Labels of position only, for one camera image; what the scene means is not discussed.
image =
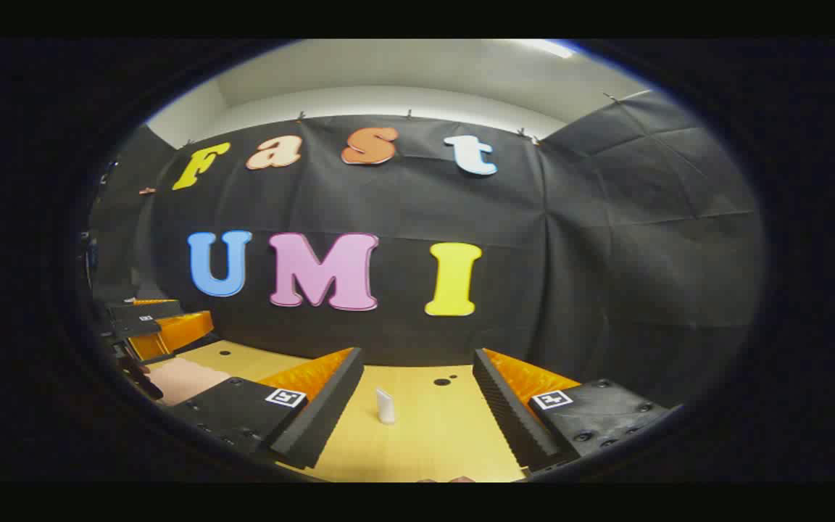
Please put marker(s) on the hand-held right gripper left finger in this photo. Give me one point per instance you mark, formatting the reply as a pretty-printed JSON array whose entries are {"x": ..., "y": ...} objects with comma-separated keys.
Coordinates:
[{"x": 330, "y": 406}]

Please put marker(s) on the black backdrop cloth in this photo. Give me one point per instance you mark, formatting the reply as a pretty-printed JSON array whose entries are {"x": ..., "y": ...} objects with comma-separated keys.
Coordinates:
[{"x": 388, "y": 203}]

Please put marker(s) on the white squeeze tube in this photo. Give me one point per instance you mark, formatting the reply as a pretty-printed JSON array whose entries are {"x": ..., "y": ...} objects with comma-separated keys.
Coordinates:
[{"x": 385, "y": 407}]

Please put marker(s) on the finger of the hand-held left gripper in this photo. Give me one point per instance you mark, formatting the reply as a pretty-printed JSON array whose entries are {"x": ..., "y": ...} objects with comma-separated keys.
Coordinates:
[
  {"x": 146, "y": 312},
  {"x": 171, "y": 335}
]

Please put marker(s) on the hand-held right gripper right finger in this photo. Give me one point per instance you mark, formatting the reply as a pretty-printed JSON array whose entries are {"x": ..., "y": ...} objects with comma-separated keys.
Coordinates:
[{"x": 508, "y": 413}]

